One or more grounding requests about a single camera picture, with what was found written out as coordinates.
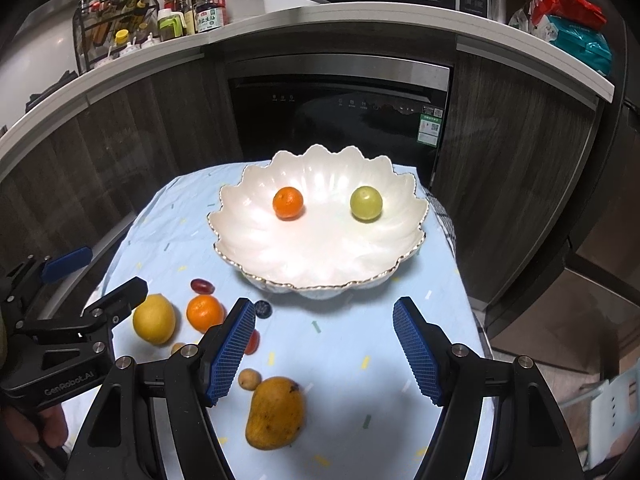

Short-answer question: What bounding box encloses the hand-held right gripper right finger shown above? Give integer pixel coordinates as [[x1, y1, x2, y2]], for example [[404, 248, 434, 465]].
[[392, 296, 586, 480]]

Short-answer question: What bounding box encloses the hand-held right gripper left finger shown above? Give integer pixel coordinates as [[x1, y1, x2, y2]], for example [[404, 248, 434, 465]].
[[65, 298, 257, 480]]

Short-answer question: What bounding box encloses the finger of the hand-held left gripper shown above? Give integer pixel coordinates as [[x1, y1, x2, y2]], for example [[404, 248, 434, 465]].
[[0, 246, 94, 306], [75, 277, 150, 333]]

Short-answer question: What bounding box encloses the yellow lemon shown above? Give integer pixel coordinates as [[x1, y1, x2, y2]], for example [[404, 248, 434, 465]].
[[132, 293, 177, 346]]

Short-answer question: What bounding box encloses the orange tangerine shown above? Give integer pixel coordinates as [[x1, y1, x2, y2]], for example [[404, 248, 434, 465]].
[[272, 186, 305, 222], [186, 294, 225, 334]]

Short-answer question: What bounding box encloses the yellow mango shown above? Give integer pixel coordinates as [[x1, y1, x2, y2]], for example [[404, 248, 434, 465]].
[[244, 376, 306, 451]]

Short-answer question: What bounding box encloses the white scalloped bowl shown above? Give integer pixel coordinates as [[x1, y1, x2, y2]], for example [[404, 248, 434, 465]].
[[206, 144, 430, 300]]

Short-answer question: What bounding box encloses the person's left hand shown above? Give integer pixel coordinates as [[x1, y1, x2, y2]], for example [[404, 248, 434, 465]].
[[0, 402, 69, 457]]

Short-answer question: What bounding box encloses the light blue tablecloth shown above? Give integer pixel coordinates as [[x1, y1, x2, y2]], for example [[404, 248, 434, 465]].
[[67, 160, 496, 480]]

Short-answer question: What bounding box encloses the dark wood cabinet door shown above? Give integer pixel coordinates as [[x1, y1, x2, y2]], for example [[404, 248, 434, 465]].
[[432, 50, 601, 311], [0, 60, 246, 311]]

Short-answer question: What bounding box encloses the checkered cloth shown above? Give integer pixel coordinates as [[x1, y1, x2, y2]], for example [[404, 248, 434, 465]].
[[430, 187, 458, 261]]

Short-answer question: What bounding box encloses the round green fruit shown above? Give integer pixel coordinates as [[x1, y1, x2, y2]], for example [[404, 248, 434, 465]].
[[349, 185, 384, 222]]

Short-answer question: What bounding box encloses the white chair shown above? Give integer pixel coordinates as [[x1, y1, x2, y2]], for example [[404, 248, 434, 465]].
[[565, 365, 640, 471]]

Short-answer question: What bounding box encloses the group of condiment bottles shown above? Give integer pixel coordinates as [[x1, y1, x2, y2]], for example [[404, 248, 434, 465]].
[[72, 0, 161, 73]]

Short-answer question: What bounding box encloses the black built-in dishwasher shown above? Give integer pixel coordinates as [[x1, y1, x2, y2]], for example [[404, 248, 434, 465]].
[[227, 57, 453, 186]]

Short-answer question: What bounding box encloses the green lidded white container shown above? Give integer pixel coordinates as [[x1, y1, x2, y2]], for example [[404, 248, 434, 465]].
[[157, 9, 188, 41]]

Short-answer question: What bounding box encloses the large soy sauce bottle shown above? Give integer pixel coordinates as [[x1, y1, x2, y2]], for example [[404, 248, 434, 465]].
[[195, 0, 229, 34]]

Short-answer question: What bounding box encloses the teal plastic packet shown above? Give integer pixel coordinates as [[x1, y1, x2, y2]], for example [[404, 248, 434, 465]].
[[547, 15, 613, 77]]

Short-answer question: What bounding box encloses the red plastic bag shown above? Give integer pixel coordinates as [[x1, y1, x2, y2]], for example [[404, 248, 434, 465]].
[[530, 0, 608, 31]]

